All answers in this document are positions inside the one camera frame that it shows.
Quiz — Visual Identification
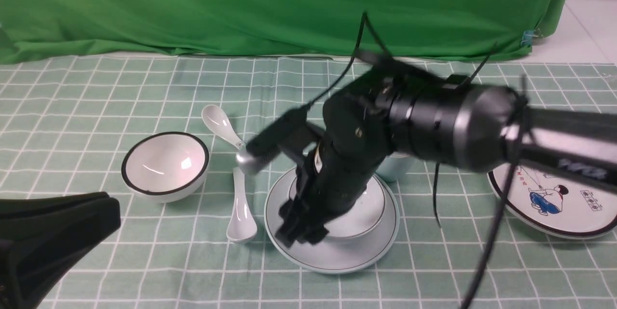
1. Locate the light blue flat plate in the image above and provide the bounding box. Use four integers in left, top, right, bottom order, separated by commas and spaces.
264, 169, 400, 274

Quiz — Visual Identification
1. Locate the plain white ceramic spoon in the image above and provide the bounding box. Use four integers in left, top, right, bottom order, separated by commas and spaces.
227, 168, 258, 244

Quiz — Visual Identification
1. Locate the white spoon patterned handle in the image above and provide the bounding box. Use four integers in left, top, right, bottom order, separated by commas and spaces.
201, 105, 244, 149

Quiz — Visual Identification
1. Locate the green backdrop cloth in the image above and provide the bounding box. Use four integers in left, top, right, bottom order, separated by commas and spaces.
0, 0, 565, 64

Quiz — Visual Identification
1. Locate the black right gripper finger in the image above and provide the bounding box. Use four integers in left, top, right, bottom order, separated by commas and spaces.
275, 199, 333, 248

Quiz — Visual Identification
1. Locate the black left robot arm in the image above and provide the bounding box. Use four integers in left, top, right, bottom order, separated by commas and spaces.
0, 192, 121, 309

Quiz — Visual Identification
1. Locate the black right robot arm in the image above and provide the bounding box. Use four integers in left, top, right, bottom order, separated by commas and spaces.
275, 70, 616, 247

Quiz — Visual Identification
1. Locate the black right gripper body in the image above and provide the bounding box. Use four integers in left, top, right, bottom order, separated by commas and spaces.
289, 70, 401, 228

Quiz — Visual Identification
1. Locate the light blue ceramic cup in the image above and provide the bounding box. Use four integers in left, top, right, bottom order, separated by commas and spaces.
376, 152, 415, 182

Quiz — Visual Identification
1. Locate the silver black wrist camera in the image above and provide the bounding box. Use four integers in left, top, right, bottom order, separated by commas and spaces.
236, 107, 325, 175

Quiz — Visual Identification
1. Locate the green checkered tablecloth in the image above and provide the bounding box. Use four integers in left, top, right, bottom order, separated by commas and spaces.
0, 56, 617, 309

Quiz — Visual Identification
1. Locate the white bowl black rim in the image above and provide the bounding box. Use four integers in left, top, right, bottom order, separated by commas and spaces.
121, 132, 210, 203

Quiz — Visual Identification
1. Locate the blue clip on backdrop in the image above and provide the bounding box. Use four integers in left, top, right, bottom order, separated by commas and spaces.
520, 30, 537, 47

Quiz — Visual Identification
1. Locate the light blue shallow bowl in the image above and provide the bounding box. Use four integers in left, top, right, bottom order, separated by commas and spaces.
288, 174, 386, 242

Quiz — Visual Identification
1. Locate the white plate cartoon print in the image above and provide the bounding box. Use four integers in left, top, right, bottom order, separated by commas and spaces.
506, 166, 617, 240

